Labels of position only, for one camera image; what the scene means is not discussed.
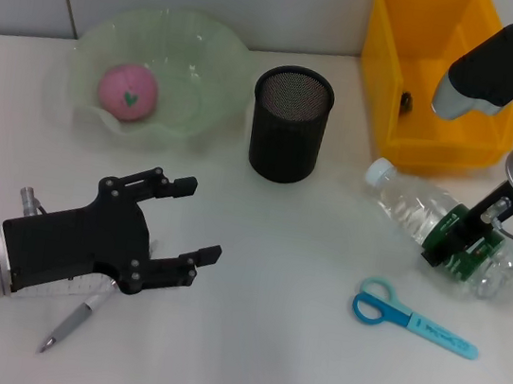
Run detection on clear plastic ruler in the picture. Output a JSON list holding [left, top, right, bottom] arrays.
[[11, 263, 117, 312]]

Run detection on yellow plastic bin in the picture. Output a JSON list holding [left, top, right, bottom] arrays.
[[345, 0, 513, 186]]

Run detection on green plastic wrapper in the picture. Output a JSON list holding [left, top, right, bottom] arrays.
[[398, 90, 416, 115]]

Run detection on grey mechanical pen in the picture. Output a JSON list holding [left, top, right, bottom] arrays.
[[38, 274, 118, 363]]

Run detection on blue scissors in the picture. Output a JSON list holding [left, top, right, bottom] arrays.
[[347, 273, 490, 364]]

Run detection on black mesh pen holder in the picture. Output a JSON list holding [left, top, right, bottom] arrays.
[[241, 60, 341, 189]]

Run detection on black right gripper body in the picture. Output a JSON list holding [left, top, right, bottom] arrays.
[[466, 176, 513, 249]]

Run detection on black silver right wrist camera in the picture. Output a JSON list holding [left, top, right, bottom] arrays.
[[428, 13, 513, 130]]

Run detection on pink peach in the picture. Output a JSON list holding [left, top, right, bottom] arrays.
[[93, 60, 164, 127]]

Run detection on green glass fruit plate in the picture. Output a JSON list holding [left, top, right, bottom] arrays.
[[57, 0, 261, 166]]

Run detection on clear plastic water bottle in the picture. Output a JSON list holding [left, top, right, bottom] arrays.
[[349, 154, 513, 305]]

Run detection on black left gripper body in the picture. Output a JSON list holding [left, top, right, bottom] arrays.
[[0, 162, 162, 315]]

